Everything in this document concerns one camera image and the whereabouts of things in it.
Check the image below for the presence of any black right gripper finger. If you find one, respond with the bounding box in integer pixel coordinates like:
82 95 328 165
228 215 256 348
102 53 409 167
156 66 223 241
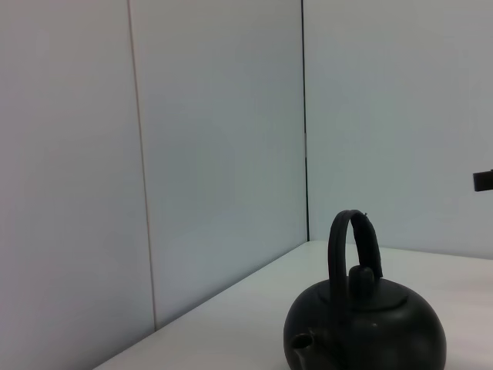
472 169 493 193

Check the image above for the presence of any black round teapot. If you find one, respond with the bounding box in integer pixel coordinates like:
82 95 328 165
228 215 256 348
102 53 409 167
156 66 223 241
283 209 448 370

